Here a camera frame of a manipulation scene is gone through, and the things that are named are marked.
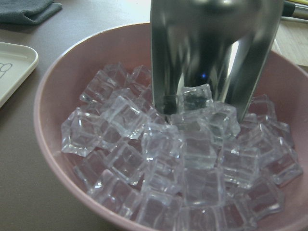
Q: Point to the silver metal ice scoop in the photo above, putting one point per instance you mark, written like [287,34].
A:
[224,43]

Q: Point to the clear ice cubes pile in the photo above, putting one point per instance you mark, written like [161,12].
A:
[197,170]

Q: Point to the pink bowl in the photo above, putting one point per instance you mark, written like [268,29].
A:
[58,96]

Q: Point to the cream serving tray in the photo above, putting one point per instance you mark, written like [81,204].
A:
[17,62]

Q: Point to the bamboo cutting board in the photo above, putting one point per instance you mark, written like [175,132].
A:
[291,40]

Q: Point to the grey folded cloth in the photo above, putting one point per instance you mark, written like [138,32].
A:
[27,12]

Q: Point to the steel muddler black tip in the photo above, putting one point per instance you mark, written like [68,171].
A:
[295,10]

